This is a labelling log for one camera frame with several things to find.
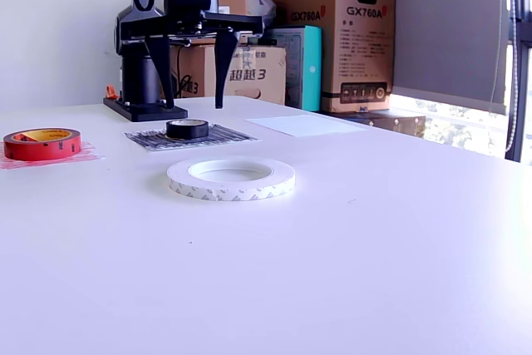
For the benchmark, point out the orange black clamp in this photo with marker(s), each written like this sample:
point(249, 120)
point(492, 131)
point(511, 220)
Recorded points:
point(110, 92)

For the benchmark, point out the blank white paper sheet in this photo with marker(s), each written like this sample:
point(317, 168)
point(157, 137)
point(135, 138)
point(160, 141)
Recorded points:
point(305, 125)

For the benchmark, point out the tall GX760A cardboard box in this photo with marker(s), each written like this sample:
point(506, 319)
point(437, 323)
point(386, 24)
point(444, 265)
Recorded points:
point(357, 60)

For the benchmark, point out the gray black Piper robot arm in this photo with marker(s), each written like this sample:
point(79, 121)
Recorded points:
point(141, 76)

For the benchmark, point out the large brown cardboard box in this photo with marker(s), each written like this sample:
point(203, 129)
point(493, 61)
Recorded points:
point(257, 76)

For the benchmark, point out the red tape roll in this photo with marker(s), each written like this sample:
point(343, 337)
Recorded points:
point(41, 151)

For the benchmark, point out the teal black carton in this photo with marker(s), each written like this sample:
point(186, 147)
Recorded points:
point(311, 72)

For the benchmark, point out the white plastic bag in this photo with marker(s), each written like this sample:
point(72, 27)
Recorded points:
point(262, 10)

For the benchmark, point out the small black tape roll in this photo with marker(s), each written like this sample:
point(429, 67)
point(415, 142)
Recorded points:
point(187, 132)

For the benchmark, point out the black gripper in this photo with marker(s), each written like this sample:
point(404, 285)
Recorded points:
point(241, 24)

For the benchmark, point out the large white tape roll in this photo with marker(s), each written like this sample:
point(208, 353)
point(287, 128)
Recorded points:
point(232, 193)

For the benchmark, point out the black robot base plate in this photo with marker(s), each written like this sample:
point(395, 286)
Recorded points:
point(137, 113)

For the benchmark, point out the red scribbled paper sheet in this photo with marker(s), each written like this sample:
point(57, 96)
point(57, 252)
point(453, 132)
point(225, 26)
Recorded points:
point(89, 155)

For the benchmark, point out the gray roller blind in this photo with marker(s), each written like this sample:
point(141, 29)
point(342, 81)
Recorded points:
point(449, 31)

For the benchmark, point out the black scribbled paper sheet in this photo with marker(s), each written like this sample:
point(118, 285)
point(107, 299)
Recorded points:
point(145, 141)

